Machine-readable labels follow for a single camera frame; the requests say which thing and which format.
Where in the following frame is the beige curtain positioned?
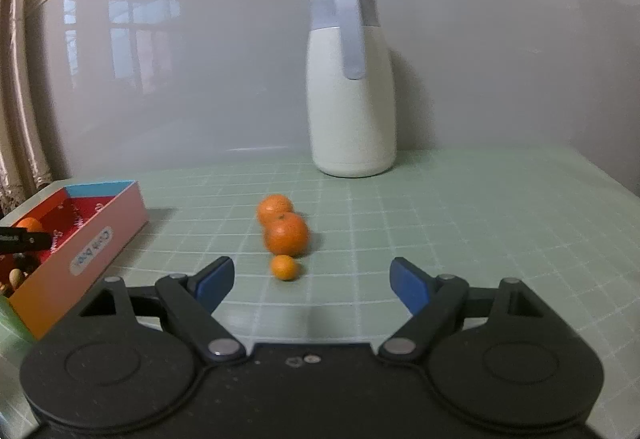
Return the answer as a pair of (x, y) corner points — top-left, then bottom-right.
(0, 0), (55, 216)

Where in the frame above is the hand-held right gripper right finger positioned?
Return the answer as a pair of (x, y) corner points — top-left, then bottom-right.
(377, 256), (546, 362)

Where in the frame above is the small orange mandarin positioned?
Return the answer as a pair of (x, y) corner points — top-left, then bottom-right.
(271, 255), (301, 281)

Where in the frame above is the red cardboard box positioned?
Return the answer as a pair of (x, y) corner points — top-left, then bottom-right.
(0, 180), (150, 341)

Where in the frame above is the green grid mat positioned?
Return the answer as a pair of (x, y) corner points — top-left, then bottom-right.
(0, 141), (640, 439)

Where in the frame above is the white thermos jug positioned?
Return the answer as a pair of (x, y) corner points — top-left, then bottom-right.
(306, 0), (397, 178)

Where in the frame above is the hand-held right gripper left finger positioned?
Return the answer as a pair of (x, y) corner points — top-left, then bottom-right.
(80, 255), (247, 364)

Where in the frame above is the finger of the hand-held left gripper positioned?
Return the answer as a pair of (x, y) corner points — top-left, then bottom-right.
(0, 228), (54, 254)

